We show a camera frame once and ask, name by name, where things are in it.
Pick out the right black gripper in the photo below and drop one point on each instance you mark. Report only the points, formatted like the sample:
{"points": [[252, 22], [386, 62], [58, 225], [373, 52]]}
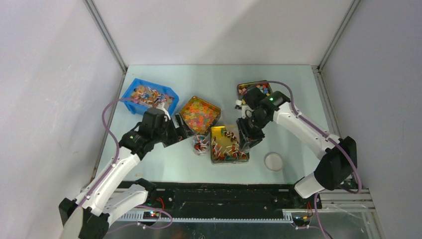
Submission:
{"points": [[248, 139]]}

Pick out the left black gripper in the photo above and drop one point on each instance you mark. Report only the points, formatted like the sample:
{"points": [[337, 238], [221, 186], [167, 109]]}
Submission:
{"points": [[176, 137]]}

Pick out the gold tin with lollipops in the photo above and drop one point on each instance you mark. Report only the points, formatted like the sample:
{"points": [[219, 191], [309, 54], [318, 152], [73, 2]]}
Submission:
{"points": [[224, 146]]}

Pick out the clear plastic jar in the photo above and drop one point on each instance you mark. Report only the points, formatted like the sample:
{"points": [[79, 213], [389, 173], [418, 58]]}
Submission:
{"points": [[201, 144]]}

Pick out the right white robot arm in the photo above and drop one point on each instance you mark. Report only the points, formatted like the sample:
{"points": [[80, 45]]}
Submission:
{"points": [[337, 156]]}

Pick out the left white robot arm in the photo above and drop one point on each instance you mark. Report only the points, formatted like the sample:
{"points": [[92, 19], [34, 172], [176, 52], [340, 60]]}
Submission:
{"points": [[90, 214]]}

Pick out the gold tin pastel candies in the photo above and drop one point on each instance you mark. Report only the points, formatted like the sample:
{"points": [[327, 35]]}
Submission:
{"points": [[263, 86]]}

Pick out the gold tin orange gummies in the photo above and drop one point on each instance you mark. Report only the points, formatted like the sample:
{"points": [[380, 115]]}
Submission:
{"points": [[200, 115]]}

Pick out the white jar lid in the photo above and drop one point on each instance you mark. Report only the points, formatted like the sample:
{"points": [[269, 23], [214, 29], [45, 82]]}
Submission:
{"points": [[273, 161]]}

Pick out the blue plastic candy bin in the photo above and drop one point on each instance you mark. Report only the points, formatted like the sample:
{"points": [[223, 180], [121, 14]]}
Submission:
{"points": [[142, 95]]}

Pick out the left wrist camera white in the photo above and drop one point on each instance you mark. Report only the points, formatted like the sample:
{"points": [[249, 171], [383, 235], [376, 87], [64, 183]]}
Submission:
{"points": [[161, 106]]}

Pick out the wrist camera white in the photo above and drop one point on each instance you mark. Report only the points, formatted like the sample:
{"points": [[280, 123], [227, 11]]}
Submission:
{"points": [[240, 106], [161, 106]]}

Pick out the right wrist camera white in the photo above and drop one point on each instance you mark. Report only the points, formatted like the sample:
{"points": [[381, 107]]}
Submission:
{"points": [[240, 106]]}

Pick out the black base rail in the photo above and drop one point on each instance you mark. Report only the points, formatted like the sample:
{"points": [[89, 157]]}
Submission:
{"points": [[229, 201]]}

